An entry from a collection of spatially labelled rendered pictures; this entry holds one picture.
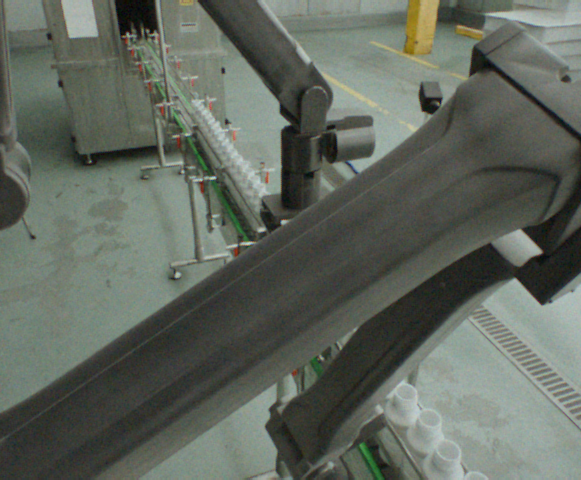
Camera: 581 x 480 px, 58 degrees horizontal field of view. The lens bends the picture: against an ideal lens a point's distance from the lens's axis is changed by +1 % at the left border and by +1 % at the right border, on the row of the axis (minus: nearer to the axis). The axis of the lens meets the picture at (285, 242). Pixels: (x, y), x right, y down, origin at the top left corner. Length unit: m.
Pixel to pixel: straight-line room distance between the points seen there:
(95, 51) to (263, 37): 4.00
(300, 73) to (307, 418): 0.39
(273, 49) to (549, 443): 2.17
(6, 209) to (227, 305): 0.45
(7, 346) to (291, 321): 2.84
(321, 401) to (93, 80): 4.28
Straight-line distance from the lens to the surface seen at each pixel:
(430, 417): 0.91
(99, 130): 4.75
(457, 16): 12.36
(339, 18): 11.18
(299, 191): 0.71
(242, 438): 2.31
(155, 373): 0.22
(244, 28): 0.62
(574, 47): 7.15
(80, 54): 4.59
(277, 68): 0.63
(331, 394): 0.47
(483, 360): 2.77
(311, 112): 0.65
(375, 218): 0.21
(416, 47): 8.97
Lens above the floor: 1.83
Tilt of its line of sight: 32 degrees down
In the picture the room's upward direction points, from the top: straight up
